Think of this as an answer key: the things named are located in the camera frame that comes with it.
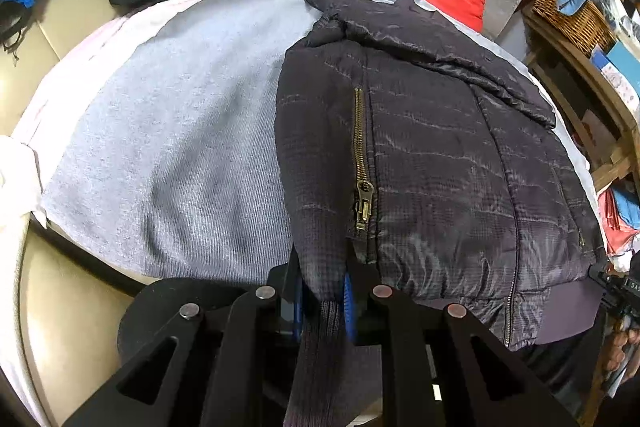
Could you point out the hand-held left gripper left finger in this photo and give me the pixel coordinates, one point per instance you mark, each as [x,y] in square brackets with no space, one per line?
[299,307]

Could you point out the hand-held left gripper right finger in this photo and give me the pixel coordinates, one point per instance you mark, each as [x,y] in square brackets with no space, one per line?
[348,307]

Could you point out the dark quilted jacket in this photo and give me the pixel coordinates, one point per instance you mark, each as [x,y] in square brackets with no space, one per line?
[425,147]

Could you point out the pile of colourful clothes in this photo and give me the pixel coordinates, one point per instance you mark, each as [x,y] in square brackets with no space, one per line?
[622,222]

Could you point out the person's right hand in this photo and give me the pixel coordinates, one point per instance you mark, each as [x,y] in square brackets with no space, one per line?
[622,349]

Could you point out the wooden shelf rack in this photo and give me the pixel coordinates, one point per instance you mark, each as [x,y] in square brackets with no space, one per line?
[605,117]

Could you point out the grey blanket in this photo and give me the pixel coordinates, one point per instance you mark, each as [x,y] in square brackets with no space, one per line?
[175,132]

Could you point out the white and blue box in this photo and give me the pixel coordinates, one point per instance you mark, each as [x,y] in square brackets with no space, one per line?
[617,72]

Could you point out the beige leather sofa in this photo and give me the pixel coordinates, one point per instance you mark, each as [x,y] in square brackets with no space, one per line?
[70,307]

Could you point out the wicker basket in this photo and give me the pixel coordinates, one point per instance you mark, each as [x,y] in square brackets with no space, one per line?
[575,22]

